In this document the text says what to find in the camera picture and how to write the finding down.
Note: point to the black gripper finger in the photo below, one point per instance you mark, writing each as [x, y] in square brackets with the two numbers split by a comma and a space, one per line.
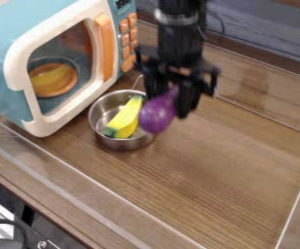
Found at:
[187, 97]
[155, 83]

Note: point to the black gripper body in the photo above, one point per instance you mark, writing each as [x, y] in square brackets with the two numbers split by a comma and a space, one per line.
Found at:
[199, 70]

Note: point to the purple toy eggplant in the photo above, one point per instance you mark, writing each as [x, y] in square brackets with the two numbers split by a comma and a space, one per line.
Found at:
[158, 112]

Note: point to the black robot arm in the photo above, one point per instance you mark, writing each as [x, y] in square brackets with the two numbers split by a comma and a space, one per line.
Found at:
[175, 61]

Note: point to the silver metal pot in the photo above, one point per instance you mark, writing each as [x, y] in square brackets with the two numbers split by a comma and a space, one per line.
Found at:
[103, 110]

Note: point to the yellow green sponge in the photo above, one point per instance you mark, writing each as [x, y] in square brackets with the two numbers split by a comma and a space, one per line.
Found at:
[120, 127]

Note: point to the orange plate in microwave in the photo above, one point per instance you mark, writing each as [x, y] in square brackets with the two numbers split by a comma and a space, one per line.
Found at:
[52, 79]

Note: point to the blue toy microwave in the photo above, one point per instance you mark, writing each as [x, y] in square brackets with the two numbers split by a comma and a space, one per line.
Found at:
[87, 33]

